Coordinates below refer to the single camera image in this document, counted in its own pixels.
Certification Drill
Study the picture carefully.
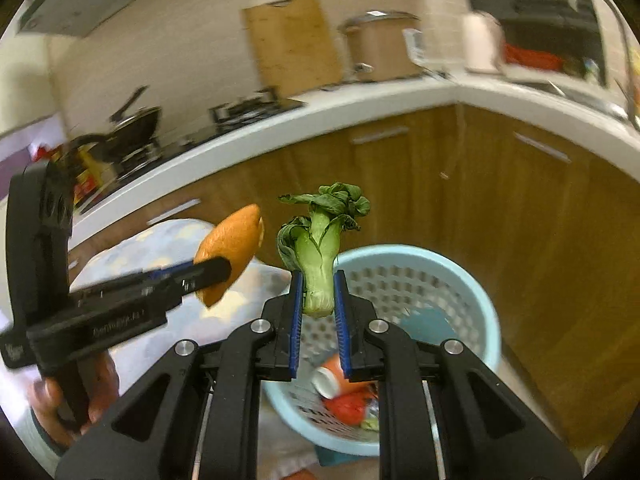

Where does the red plastic bag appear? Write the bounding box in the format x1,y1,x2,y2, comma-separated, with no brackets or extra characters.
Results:
322,387,382,427

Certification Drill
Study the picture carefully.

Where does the orange peel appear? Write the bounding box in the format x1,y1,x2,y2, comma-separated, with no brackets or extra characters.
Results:
193,204,265,309

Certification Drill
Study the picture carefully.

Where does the pastel printed cloth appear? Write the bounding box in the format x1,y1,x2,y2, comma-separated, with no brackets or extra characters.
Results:
0,217,382,480

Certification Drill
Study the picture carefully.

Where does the beige pot with steel lid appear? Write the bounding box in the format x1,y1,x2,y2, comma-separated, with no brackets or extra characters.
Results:
338,10,426,84

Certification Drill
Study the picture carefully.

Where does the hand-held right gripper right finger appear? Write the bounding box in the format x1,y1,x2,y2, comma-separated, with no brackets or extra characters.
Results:
334,270,583,480

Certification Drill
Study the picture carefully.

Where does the wooden kitchen cabinet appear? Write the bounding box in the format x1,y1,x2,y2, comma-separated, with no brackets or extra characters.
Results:
67,102,640,467

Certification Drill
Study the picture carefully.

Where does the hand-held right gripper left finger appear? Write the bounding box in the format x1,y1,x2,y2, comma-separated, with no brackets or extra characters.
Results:
55,270,305,480

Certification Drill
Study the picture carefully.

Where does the person's left forearm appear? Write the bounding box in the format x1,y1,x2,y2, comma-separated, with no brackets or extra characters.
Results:
27,405,86,467

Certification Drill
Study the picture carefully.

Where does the white jug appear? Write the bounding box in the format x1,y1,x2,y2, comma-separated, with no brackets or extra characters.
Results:
461,11,506,75

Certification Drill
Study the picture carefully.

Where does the black wok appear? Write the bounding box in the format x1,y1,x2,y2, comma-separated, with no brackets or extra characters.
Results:
65,85,164,166

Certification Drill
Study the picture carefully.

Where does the steel sink faucet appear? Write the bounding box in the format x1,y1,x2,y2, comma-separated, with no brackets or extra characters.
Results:
567,0,640,132

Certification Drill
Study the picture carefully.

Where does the cluster of seasoning bottles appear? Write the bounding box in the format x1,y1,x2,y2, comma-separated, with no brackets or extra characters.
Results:
30,142,119,207

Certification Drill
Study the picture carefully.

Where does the black glass gas stove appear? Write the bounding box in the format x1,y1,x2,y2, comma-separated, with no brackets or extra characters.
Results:
75,87,307,214

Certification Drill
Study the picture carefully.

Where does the green bok choy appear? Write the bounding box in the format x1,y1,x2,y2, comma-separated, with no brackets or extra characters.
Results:
276,182,372,318

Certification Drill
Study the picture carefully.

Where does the wooden cutting board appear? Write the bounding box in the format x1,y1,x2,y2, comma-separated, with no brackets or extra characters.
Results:
241,0,346,99

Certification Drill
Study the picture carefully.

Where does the person's left hand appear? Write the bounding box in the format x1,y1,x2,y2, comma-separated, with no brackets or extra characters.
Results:
30,353,121,448

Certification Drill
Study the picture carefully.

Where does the printed snack wrapper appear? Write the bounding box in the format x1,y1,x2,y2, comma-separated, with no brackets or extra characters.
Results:
359,397,382,432

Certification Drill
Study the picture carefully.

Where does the red container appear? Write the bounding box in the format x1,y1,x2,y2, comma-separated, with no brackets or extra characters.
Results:
503,42,564,74

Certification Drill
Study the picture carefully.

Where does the light blue perforated basket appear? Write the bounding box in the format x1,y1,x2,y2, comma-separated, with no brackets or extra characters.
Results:
260,244,503,457

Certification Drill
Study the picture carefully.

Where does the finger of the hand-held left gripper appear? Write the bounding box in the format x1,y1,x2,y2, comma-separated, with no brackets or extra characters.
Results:
144,256,234,299
139,261,197,282

